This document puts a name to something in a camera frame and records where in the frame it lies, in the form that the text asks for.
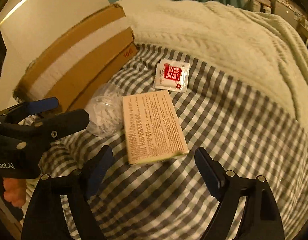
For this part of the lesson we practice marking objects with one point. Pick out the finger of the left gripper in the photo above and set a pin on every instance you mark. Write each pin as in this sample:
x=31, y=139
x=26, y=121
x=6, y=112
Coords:
x=59, y=126
x=15, y=114

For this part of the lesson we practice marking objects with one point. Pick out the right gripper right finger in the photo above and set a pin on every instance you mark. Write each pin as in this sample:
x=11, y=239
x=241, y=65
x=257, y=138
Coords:
x=260, y=217

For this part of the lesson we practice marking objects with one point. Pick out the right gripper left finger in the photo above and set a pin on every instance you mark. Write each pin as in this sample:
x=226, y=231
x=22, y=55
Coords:
x=45, y=217

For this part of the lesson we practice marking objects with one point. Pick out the operator hand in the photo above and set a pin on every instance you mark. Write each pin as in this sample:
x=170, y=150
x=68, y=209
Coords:
x=15, y=191

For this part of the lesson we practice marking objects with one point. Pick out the clear plastic bag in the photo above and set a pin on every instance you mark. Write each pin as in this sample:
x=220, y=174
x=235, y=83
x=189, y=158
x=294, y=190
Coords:
x=105, y=111

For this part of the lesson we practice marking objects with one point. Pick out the brown cardboard box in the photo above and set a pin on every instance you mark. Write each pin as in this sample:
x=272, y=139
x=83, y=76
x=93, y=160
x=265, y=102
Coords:
x=80, y=61

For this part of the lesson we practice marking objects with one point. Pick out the tan printed paper box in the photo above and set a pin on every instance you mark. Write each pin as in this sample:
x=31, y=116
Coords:
x=152, y=129

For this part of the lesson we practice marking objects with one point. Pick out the white red sachet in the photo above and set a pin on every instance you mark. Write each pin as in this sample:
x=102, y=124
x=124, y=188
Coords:
x=172, y=75

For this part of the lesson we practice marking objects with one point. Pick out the cream knitted blanket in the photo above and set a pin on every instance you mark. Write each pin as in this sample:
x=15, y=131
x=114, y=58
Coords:
x=262, y=50

